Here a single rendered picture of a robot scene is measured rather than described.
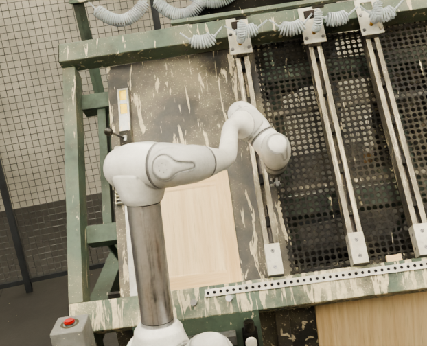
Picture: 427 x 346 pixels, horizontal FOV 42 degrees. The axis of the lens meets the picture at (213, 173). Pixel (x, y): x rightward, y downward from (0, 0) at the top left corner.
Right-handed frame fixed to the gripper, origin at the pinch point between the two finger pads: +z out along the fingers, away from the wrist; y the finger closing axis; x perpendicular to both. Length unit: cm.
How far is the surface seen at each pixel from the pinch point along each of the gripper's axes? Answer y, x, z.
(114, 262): -10, 83, 63
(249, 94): 43.6, 4.2, 2.9
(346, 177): -1.9, -29.7, 1.3
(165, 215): -5.6, 47.3, 6.9
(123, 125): 38, 62, 4
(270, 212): -12.3, 3.6, 1.3
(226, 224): -13.4, 22.2, 6.6
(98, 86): 88, 84, 51
